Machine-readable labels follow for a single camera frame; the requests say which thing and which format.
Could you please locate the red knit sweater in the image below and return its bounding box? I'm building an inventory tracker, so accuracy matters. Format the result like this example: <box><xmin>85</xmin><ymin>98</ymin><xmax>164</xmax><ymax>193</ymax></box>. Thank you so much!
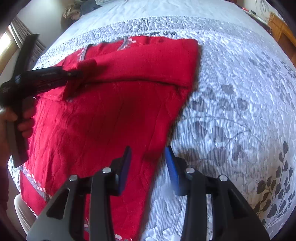
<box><xmin>20</xmin><ymin>36</ymin><xmax>198</xmax><ymax>240</ymax></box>

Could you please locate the clothes pile at bed head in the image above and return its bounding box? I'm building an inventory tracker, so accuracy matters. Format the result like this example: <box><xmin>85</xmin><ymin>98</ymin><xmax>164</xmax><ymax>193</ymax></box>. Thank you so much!
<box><xmin>62</xmin><ymin>0</ymin><xmax>101</xmax><ymax>21</ymax></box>

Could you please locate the person's left hand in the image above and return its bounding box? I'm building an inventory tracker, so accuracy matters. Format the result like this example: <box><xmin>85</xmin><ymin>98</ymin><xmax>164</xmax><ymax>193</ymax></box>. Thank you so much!
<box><xmin>1</xmin><ymin>106</ymin><xmax>36</xmax><ymax>168</ymax></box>

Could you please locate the grey pleated curtain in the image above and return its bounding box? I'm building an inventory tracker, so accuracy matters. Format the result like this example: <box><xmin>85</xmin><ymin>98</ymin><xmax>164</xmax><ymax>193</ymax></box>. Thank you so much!
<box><xmin>8</xmin><ymin>17</ymin><xmax>46</xmax><ymax>70</ymax></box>

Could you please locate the wooden bedside furniture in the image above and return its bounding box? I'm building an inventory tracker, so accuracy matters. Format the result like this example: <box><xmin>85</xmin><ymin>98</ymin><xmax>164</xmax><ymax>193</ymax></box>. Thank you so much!
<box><xmin>268</xmin><ymin>13</ymin><xmax>296</xmax><ymax>66</ymax></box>

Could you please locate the wooden window frame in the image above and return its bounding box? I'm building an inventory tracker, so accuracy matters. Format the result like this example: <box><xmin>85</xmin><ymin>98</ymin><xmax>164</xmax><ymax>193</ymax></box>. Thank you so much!
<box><xmin>0</xmin><ymin>29</ymin><xmax>19</xmax><ymax>73</ymax></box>

